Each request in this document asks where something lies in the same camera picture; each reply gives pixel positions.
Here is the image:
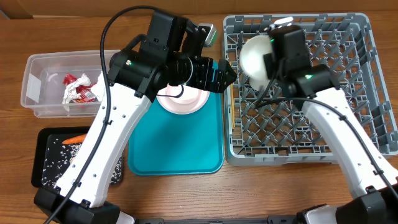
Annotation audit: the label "white bowl with food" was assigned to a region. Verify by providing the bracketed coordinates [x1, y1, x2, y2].
[239, 35, 273, 80]

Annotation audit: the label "pink bowl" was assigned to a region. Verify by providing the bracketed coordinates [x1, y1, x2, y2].
[165, 85, 201, 105]

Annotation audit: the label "red snack wrapper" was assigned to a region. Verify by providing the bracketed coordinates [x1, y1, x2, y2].
[63, 73, 96, 103]

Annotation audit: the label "orange carrot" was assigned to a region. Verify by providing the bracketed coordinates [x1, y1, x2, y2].
[62, 134, 86, 145]

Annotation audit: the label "white paper cup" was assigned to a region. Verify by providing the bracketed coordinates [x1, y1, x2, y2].
[249, 77, 270, 91]

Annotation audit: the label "foil paper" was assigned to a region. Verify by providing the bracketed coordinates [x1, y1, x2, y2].
[62, 74, 91, 111]

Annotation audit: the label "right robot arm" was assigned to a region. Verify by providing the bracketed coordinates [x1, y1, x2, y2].
[263, 54, 397, 223]

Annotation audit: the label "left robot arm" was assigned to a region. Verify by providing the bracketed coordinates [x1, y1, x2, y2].
[34, 47, 237, 223]

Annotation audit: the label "grey dishwasher rack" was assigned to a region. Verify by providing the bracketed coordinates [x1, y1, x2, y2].
[223, 13, 397, 166]

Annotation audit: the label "wooden chopstick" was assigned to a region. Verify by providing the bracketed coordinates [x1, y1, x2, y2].
[229, 81, 235, 130]

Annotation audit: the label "pink plate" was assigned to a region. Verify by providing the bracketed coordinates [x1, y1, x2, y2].
[157, 87, 210, 114]

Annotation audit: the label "teal plastic tray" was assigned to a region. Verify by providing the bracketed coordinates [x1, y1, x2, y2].
[127, 93, 224, 176]

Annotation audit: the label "clear plastic bin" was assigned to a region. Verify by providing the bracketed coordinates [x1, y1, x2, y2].
[21, 50, 101, 118]

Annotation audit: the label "black plastic tray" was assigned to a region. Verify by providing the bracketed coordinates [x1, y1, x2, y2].
[30, 125, 124, 188]

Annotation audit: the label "spilled rice and nuts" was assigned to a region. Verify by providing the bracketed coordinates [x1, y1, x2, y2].
[41, 141, 124, 187]

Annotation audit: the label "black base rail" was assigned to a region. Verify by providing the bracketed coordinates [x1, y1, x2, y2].
[135, 215, 297, 224]

